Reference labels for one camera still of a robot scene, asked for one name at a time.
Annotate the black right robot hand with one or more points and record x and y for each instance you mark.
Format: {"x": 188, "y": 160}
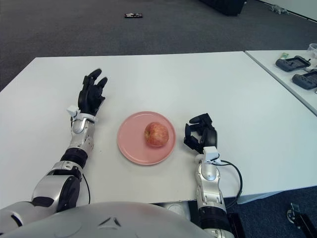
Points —
{"x": 210, "y": 136}

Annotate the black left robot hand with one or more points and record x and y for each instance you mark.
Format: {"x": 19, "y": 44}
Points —
{"x": 91, "y": 96}

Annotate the red yellow apple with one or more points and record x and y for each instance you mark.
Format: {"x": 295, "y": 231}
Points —
{"x": 157, "y": 135}

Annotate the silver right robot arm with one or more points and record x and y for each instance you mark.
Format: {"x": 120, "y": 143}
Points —
{"x": 209, "y": 186}

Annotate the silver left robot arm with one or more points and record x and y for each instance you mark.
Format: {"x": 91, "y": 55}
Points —
{"x": 79, "y": 143}

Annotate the pink round plate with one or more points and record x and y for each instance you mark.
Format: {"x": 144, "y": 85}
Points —
{"x": 131, "y": 146}

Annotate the small black floor device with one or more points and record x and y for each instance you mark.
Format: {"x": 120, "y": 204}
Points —
{"x": 133, "y": 15}

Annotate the dark grey handheld controller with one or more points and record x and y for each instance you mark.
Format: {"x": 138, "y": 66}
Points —
{"x": 305, "y": 80}
{"x": 292, "y": 64}

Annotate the small green packet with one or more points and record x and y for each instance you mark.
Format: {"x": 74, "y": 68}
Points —
{"x": 285, "y": 55}

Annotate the black stand with caster wheel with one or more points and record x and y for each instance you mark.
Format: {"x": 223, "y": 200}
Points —
{"x": 293, "y": 214}

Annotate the silver robot torso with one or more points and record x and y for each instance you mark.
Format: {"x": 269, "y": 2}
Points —
{"x": 74, "y": 223}

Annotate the black cabinet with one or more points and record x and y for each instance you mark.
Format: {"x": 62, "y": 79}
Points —
{"x": 226, "y": 7}

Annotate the clear plastic cup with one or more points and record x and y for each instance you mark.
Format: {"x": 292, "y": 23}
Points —
{"x": 314, "y": 49}

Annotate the grey object on carpet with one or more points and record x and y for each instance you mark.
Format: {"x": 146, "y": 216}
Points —
{"x": 277, "y": 8}

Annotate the black base frame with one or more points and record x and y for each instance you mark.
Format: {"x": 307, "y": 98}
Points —
{"x": 236, "y": 226}

